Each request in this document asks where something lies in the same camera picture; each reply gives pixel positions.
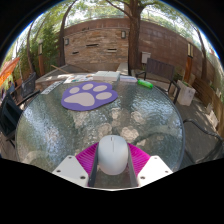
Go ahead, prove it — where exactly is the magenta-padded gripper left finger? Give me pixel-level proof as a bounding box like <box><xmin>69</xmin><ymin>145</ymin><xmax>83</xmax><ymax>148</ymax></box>
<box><xmin>52</xmin><ymin>142</ymin><xmax>100</xmax><ymax>188</ymax></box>

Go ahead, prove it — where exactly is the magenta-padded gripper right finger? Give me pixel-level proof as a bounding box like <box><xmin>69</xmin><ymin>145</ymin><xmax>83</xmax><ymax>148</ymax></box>
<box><xmin>127</xmin><ymin>142</ymin><xmax>174</xmax><ymax>188</ymax></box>

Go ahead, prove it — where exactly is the white computer mouse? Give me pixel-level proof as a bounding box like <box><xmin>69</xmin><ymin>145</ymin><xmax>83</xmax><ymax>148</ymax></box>
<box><xmin>97</xmin><ymin>134</ymin><xmax>130</xmax><ymax>176</ymax></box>

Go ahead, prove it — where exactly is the purple paw-print mouse pad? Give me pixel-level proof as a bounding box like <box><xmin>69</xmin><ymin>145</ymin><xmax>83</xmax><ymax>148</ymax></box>
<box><xmin>60</xmin><ymin>81</ymin><xmax>119</xmax><ymax>112</ymax></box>

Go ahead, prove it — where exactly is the black metal chair armrest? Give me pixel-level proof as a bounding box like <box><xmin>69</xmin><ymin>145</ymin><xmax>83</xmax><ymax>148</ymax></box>
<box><xmin>182</xmin><ymin>118</ymin><xmax>224</xmax><ymax>164</ymax></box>

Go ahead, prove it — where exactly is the black metal mesh chair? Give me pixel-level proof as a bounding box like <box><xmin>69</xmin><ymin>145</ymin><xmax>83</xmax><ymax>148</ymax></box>
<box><xmin>20</xmin><ymin>71</ymin><xmax>42</xmax><ymax>100</ymax></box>
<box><xmin>0</xmin><ymin>92</ymin><xmax>25</xmax><ymax>142</ymax></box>

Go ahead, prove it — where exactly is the white planter box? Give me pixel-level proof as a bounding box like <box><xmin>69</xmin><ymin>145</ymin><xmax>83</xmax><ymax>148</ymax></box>
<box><xmin>176</xmin><ymin>79</ymin><xmax>197</xmax><ymax>107</ymax></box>

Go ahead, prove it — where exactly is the white licence plate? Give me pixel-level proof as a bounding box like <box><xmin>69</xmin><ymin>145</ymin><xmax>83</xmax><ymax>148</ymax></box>
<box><xmin>40</xmin><ymin>80</ymin><xmax>64</xmax><ymax>96</ymax></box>

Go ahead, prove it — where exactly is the green plastic object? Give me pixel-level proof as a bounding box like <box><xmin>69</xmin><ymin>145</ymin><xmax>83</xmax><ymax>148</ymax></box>
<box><xmin>137</xmin><ymin>79</ymin><xmax>154</xmax><ymax>90</ymax></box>

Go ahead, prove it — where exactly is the orange umbrella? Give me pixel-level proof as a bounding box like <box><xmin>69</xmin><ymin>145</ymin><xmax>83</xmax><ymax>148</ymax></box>
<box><xmin>0</xmin><ymin>57</ymin><xmax>21</xmax><ymax>88</ymax></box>

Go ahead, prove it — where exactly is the tree trunk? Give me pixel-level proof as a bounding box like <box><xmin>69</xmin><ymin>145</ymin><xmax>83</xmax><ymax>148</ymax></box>
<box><xmin>127</xmin><ymin>0</ymin><xmax>143</xmax><ymax>76</ymax></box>

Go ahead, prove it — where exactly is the grey wall utility box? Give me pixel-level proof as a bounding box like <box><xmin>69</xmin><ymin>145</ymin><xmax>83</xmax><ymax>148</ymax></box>
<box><xmin>141</xmin><ymin>51</ymin><xmax>152</xmax><ymax>64</ymax></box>

